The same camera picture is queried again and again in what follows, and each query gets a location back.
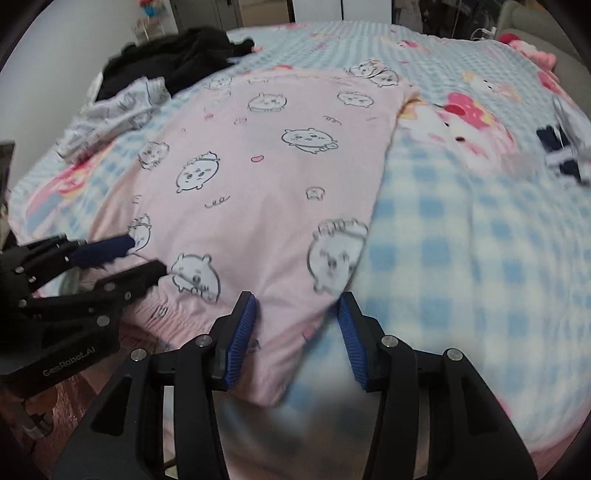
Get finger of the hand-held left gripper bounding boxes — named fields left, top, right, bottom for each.
left=16, top=234, right=137, bottom=289
left=23, top=260, right=170, bottom=326

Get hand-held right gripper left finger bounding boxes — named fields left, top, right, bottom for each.
left=52, top=292, right=258, bottom=480

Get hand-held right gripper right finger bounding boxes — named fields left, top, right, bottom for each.
left=336, top=292, right=539, bottom=480

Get pink cartoon print pajama pants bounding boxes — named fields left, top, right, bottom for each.
left=117, top=60, right=417, bottom=407

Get hanging dark clothes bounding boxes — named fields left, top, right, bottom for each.
left=392, top=0, right=463, bottom=38

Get white printed garment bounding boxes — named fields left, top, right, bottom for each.
left=58, top=76, right=173, bottom=162

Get blue checked cartoon blanket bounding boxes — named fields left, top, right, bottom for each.
left=9, top=21, right=591, bottom=462

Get black garment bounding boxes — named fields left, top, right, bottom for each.
left=96, top=28, right=256, bottom=100

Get grey door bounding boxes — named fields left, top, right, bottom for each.
left=178, top=0, right=242, bottom=31

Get navy and white garment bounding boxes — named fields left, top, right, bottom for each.
left=536, top=96, right=591, bottom=186

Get white wardrobe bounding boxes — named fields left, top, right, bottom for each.
left=286, top=0, right=393, bottom=24

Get pink plush toy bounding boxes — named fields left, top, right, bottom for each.
left=507, top=39, right=560, bottom=71

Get grey upholstered headboard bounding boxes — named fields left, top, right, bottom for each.
left=499, top=0, right=588, bottom=61

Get white wire rack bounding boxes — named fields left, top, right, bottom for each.
left=134, top=16, right=179, bottom=45

